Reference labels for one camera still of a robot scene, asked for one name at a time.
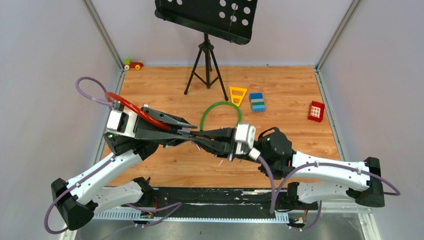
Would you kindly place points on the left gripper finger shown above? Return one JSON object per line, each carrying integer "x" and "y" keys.
{"x": 160, "y": 136}
{"x": 168, "y": 118}

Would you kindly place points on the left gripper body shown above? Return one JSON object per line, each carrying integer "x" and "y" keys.
{"x": 142, "y": 123}

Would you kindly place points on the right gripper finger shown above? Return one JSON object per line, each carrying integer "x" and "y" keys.
{"x": 216, "y": 148}
{"x": 221, "y": 133}

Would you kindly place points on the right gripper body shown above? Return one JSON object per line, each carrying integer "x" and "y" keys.
{"x": 233, "y": 147}

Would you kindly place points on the thick red cable lock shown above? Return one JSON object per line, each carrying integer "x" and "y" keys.
{"x": 110, "y": 96}

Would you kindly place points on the green cable lock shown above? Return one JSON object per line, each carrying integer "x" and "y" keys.
{"x": 220, "y": 103}

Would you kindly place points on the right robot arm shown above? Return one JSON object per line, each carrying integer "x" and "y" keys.
{"x": 360, "y": 181}

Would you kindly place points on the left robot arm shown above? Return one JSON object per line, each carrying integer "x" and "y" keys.
{"x": 80, "y": 198}

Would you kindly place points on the yellow triangular plastic piece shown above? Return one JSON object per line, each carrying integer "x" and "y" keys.
{"x": 237, "y": 94}

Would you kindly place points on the blue green stacked blocks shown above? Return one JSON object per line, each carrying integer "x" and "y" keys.
{"x": 257, "y": 102}

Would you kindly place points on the toy car red green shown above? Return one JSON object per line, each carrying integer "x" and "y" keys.
{"x": 129, "y": 64}

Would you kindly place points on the red window block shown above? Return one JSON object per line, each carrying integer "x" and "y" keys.
{"x": 316, "y": 111}

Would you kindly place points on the black music stand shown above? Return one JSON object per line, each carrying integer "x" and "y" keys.
{"x": 230, "y": 20}

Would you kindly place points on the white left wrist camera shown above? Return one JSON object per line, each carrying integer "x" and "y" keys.
{"x": 121, "y": 121}

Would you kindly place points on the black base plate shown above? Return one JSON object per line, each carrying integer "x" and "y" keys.
{"x": 219, "y": 203}

